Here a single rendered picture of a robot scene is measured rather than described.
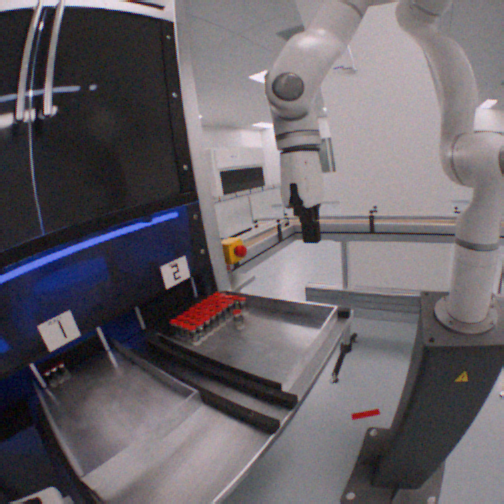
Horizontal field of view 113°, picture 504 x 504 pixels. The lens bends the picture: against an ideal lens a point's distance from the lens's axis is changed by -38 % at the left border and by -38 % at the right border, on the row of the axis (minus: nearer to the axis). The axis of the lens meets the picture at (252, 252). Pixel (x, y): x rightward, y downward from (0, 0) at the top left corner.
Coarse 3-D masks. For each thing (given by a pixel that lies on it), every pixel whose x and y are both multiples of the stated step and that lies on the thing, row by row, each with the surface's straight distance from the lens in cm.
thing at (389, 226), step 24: (264, 216) 165; (288, 216) 157; (336, 216) 139; (360, 216) 135; (384, 216) 133; (408, 216) 132; (432, 216) 132; (456, 216) 134; (336, 240) 139; (360, 240) 136; (384, 240) 134; (408, 240) 133; (432, 240) 133
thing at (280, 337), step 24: (264, 312) 69; (288, 312) 68; (312, 312) 65; (336, 312) 62; (216, 336) 63; (240, 336) 61; (264, 336) 60; (288, 336) 59; (312, 336) 58; (216, 360) 50; (240, 360) 54; (264, 360) 53; (288, 360) 52; (264, 384) 46; (288, 384) 46
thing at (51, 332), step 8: (56, 320) 57; (64, 320) 58; (72, 320) 58; (40, 328) 57; (48, 328) 58; (56, 328) 58; (64, 328) 58; (72, 328) 59; (48, 336) 58; (56, 336) 58; (72, 336) 59; (48, 344) 59; (56, 344) 59
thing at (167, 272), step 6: (180, 258) 70; (168, 264) 68; (174, 264) 69; (180, 264) 70; (186, 264) 71; (162, 270) 67; (168, 270) 68; (174, 270) 69; (180, 270) 70; (186, 270) 72; (168, 276) 68; (186, 276) 72; (168, 282) 68; (174, 282) 69
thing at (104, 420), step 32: (128, 352) 63; (64, 384) 68; (96, 384) 62; (128, 384) 58; (160, 384) 54; (64, 416) 59; (96, 416) 54; (128, 416) 51; (160, 416) 48; (64, 448) 49; (96, 448) 49; (128, 448) 42; (96, 480) 44
